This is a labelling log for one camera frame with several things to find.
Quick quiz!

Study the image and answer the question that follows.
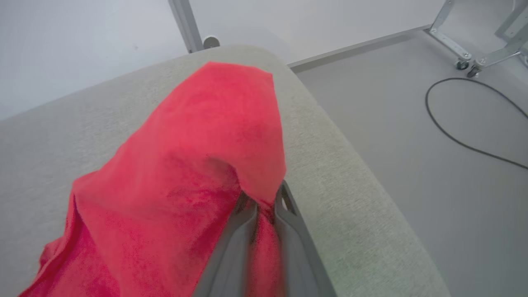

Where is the silver metal wheeled frame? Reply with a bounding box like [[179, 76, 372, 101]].
[[428, 0, 528, 70]]

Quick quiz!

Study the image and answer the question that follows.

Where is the grey fabric sofa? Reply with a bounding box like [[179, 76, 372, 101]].
[[0, 45, 451, 297]]

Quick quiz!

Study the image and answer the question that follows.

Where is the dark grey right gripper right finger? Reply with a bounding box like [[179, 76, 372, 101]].
[[273, 181, 337, 297]]

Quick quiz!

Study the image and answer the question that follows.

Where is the grey floor baseboard strip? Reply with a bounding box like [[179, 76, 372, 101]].
[[288, 24, 432, 74]]

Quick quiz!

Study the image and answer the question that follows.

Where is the grey metal post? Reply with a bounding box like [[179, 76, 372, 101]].
[[168, 0, 205, 54]]

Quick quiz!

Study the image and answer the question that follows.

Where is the red shirt with white trim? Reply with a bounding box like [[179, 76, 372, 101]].
[[19, 61, 288, 297]]

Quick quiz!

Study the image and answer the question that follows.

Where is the black floor cable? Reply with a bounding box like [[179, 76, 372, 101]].
[[424, 77, 528, 171]]

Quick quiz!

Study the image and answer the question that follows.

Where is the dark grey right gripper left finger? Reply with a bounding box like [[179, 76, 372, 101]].
[[193, 193, 259, 297]]

